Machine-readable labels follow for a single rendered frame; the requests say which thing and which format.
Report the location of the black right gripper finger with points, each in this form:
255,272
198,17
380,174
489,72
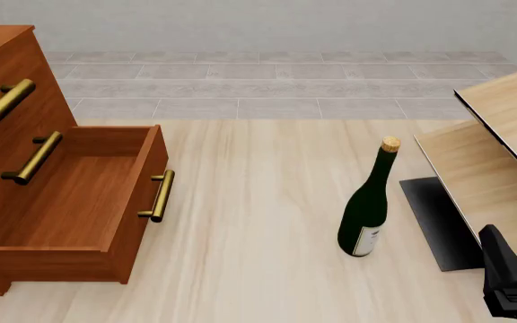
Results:
503,262

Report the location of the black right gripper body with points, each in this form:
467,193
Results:
516,303

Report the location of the pale wooden rack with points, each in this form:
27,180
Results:
478,168

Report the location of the dark green wine bottle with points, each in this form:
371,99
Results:
366,208

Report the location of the deep open wooden drawer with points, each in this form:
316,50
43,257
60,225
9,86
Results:
74,202

